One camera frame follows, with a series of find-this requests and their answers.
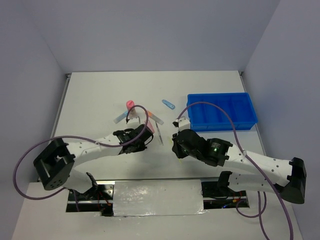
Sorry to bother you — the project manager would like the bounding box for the orange capped clear tube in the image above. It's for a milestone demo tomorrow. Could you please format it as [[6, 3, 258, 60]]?
[[147, 111, 164, 125]]

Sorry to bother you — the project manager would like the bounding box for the pink correction tape stick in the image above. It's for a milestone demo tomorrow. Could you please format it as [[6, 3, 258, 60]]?
[[145, 120, 155, 134]]

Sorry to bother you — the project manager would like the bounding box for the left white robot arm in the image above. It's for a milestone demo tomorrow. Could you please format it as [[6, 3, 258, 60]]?
[[33, 124, 154, 200]]

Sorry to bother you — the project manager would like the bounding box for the thin white pen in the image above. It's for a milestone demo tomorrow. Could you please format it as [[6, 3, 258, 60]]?
[[155, 122, 164, 146]]

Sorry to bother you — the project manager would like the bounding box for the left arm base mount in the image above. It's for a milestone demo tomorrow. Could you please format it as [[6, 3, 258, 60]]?
[[65, 183, 115, 217]]

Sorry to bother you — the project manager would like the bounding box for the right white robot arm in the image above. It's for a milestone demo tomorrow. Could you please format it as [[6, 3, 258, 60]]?
[[172, 129, 307, 204]]

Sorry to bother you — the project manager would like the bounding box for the light blue eraser stick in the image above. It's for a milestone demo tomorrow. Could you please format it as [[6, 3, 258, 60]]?
[[162, 99, 176, 110]]

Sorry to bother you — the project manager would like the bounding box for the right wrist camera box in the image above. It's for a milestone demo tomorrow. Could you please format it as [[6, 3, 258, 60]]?
[[172, 117, 191, 132]]

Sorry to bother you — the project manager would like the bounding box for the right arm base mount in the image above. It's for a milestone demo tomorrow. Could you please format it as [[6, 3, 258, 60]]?
[[201, 180, 249, 210]]

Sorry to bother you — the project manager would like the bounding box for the blue divided plastic bin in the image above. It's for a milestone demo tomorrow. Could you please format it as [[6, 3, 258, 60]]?
[[186, 92, 258, 132]]

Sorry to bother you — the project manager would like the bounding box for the pink capped glue bottle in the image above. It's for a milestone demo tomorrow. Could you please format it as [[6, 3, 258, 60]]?
[[126, 100, 139, 119]]

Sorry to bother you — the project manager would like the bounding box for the blue capped clear tube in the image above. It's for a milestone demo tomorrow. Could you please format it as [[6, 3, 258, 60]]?
[[113, 111, 128, 124]]

